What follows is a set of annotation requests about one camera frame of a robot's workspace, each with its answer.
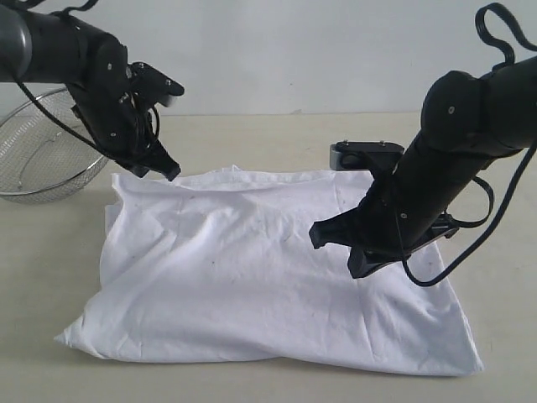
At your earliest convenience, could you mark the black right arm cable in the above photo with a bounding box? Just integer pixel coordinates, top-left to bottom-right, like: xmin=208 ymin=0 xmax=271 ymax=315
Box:
xmin=402 ymin=2 xmax=537 ymax=289

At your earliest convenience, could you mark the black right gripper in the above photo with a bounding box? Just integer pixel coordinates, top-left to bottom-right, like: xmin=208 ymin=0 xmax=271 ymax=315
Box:
xmin=309 ymin=177 xmax=459 ymax=280

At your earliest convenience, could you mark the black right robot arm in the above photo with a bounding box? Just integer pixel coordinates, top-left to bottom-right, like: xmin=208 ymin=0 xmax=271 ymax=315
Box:
xmin=309 ymin=58 xmax=536 ymax=279

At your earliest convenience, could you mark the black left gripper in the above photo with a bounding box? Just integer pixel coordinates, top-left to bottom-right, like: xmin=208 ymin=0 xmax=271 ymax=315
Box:
xmin=71 ymin=92 xmax=181 ymax=181

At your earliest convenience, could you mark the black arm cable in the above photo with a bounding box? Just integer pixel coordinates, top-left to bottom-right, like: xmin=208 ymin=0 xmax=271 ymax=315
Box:
xmin=12 ymin=0 xmax=163 ymax=165
xmin=402 ymin=2 xmax=537 ymax=289

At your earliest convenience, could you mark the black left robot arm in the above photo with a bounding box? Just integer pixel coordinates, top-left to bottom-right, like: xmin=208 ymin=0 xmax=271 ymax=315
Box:
xmin=1 ymin=1 xmax=185 ymax=181

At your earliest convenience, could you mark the metal mesh basket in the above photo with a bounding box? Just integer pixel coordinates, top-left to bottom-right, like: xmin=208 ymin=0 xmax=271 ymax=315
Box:
xmin=1 ymin=102 xmax=108 ymax=204

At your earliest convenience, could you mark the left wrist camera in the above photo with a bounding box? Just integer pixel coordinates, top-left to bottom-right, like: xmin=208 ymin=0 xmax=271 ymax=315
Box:
xmin=129 ymin=61 xmax=185 ymax=107

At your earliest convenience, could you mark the white t-shirt red print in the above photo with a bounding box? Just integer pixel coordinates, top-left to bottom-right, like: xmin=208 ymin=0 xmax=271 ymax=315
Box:
xmin=56 ymin=166 xmax=483 ymax=376

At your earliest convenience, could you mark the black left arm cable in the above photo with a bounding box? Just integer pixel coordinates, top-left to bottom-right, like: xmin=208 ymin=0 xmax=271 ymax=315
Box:
xmin=12 ymin=0 xmax=163 ymax=165

